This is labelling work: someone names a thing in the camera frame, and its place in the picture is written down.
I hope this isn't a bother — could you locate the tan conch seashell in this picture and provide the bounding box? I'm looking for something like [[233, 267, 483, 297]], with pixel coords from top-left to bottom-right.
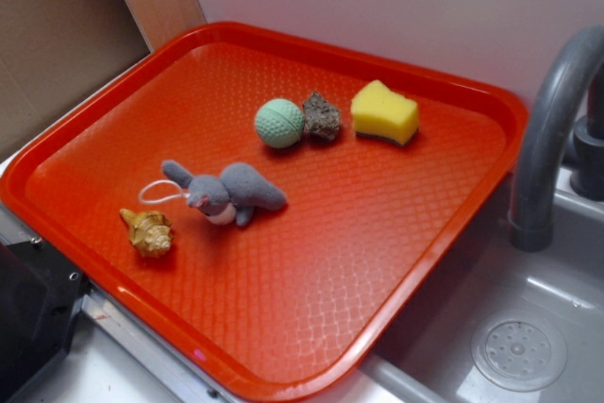
[[119, 209, 174, 259]]

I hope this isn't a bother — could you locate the green textured ball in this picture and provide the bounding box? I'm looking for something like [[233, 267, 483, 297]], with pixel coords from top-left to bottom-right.
[[254, 98, 305, 149]]

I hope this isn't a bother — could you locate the brown cardboard panel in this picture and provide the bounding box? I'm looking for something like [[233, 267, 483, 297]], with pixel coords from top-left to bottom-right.
[[1, 0, 148, 159]]

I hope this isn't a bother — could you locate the brown rough rock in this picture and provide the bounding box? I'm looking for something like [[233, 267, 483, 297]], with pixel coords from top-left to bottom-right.
[[302, 92, 341, 143]]

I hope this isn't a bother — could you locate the grey plastic sink basin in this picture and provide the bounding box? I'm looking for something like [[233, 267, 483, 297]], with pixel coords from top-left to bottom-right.
[[362, 171, 604, 403]]

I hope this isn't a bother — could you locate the grey curved faucet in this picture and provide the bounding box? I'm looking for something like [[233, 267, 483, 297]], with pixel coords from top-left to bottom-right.
[[508, 25, 603, 252]]

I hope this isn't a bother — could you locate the sink drain strainer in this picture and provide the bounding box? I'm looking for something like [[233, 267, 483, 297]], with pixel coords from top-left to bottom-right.
[[471, 311, 567, 393]]

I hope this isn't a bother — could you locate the orange plastic tray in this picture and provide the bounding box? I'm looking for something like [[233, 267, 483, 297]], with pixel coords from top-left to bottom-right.
[[1, 23, 528, 402]]

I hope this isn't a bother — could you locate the yellow sponge with dark base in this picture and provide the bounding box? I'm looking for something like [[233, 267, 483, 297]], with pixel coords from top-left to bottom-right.
[[350, 80, 420, 146]]

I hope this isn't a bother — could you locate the grey plush bunny toy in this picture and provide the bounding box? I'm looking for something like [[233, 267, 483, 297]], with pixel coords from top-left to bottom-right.
[[138, 160, 287, 227]]

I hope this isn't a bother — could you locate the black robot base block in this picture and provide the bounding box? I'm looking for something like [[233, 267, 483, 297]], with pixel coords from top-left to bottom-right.
[[1, 242, 87, 402]]

